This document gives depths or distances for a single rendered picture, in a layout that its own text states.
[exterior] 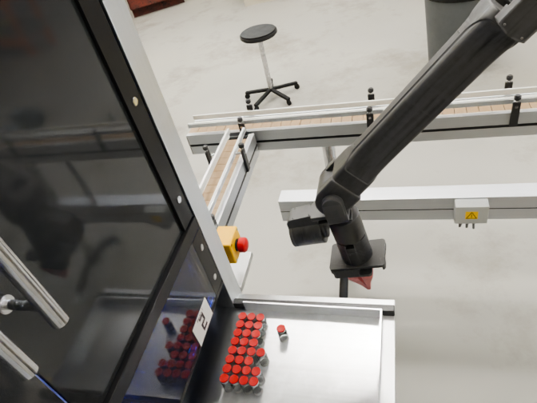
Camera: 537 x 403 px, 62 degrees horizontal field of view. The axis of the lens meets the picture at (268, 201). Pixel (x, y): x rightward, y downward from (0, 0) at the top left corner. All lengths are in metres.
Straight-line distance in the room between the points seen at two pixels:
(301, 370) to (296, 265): 1.40
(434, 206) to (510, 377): 0.72
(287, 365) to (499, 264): 1.55
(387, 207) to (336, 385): 1.04
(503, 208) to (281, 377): 1.22
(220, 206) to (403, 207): 0.83
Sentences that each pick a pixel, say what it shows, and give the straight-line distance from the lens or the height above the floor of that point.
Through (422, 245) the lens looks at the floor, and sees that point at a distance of 2.45.
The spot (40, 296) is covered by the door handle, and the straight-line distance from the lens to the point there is 0.53.
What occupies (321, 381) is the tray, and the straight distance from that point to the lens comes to 1.04.
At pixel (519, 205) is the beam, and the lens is 1.96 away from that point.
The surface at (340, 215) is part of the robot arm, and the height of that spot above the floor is 1.31.
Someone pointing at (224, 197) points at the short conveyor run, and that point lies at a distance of 1.44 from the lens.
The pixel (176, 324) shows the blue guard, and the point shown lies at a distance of 0.91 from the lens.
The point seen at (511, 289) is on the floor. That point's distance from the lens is 2.33.
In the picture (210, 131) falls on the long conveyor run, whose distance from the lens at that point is 1.81.
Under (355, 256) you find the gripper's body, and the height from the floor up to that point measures 1.19.
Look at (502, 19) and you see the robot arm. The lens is 0.59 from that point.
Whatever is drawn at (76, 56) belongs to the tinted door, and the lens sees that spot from 0.71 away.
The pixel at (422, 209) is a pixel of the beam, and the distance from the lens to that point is 1.92.
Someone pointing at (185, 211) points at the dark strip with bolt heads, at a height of 1.24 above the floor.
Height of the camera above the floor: 1.80
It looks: 39 degrees down
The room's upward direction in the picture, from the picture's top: 16 degrees counter-clockwise
